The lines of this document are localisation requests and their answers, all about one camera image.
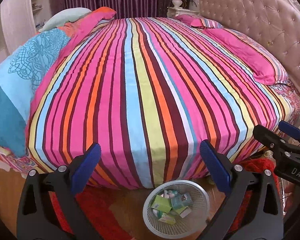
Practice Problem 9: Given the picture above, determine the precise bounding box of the white mesh trash basket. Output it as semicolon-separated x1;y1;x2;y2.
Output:
142;180;210;239

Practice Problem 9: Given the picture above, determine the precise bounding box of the teal flat box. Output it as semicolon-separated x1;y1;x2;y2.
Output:
171;192;192;210

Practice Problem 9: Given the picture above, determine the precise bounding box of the lime green box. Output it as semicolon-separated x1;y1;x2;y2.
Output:
151;195;172;213

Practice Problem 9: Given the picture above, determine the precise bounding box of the pink near pillow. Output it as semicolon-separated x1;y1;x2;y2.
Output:
203;28;289;86

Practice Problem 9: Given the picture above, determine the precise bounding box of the colourful striped bed cover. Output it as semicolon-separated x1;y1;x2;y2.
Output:
27;18;300;189

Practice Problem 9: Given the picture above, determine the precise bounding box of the pink tufted headboard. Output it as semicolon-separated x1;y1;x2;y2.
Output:
199;0;300;93

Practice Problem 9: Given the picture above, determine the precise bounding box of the white door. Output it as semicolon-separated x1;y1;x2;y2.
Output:
0;0;36;54

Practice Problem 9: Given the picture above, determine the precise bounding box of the pink pillow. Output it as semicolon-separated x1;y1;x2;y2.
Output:
176;14;223;29
203;28;289;86

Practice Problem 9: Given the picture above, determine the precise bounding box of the blue patterned quilt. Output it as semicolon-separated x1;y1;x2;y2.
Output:
0;28;70;158

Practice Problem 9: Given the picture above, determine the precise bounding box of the white flower vase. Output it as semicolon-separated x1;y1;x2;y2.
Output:
172;0;183;9

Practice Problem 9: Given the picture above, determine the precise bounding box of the red shaggy rug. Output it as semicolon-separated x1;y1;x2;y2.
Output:
50;156;275;239

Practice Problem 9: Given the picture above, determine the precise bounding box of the pink far pillow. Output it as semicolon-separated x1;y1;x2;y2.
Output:
176;14;223;29

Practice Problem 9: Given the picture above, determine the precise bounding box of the green teal long box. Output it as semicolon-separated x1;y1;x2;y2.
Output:
158;213;176;225

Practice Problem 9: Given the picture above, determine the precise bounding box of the pale green pillow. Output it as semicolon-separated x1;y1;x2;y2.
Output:
38;7;92;33

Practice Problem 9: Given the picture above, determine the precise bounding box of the green open box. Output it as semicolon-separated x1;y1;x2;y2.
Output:
173;206;192;218

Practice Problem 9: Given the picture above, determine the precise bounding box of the green floral box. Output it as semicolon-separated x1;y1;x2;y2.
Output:
161;190;179;199

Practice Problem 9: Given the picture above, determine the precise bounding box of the silver small box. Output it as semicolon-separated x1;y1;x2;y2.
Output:
152;209;163;219

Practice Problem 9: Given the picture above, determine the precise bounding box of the cream nightstand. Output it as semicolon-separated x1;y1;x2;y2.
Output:
167;7;199;18

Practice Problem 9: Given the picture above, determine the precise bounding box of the pink orange blanket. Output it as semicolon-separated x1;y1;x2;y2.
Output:
58;7;116;43

